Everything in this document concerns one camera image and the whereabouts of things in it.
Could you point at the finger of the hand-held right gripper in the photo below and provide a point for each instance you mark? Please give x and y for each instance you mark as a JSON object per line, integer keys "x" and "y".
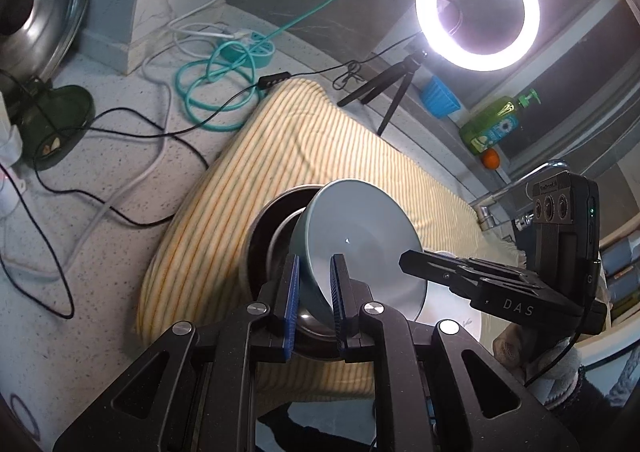
{"x": 450, "y": 269}

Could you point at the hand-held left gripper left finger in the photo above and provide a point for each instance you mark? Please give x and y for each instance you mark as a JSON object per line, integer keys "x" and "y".
{"x": 291, "y": 312}

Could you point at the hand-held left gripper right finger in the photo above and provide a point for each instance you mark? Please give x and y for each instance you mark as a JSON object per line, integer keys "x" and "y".
{"x": 339, "y": 302}

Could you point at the white plate with small print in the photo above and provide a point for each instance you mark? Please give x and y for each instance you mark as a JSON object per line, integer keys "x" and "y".
{"x": 450, "y": 312}

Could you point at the small pale blue bowl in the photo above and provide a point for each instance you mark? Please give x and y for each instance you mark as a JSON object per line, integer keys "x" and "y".
{"x": 365, "y": 242}

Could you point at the red steel-lined bowl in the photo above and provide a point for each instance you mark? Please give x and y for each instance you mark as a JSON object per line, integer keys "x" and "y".
{"x": 282, "y": 237}

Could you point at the large stainless steel bowl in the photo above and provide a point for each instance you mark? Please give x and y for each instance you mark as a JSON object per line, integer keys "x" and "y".
{"x": 255, "y": 242}

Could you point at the person's right hand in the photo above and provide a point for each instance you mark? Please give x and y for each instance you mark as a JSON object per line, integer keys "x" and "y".
{"x": 550, "y": 372}

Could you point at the chrome faucet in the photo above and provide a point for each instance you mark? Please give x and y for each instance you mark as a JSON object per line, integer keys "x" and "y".
{"x": 482, "y": 214}

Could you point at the wooden shelf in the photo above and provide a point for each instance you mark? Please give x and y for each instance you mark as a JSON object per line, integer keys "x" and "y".
{"x": 622, "y": 282}

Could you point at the orange fruit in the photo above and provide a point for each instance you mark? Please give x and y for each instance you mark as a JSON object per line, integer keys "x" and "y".
{"x": 491, "y": 159}

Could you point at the green dish soap bottle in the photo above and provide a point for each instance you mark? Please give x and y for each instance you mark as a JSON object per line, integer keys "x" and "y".
{"x": 492, "y": 127}

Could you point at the yellow striped cloth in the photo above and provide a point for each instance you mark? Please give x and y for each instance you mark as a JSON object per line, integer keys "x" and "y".
{"x": 300, "y": 142}

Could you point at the blue ribbed cup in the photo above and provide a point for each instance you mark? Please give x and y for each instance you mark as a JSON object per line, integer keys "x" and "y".
{"x": 440, "y": 100}

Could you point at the teal power strip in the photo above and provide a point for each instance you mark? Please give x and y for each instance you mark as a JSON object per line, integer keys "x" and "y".
{"x": 245, "y": 50}

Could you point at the dark green dish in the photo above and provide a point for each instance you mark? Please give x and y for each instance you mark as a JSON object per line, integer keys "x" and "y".
{"x": 65, "y": 107}

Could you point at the steel pot lid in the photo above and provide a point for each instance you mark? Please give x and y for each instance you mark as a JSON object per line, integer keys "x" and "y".
{"x": 45, "y": 7}

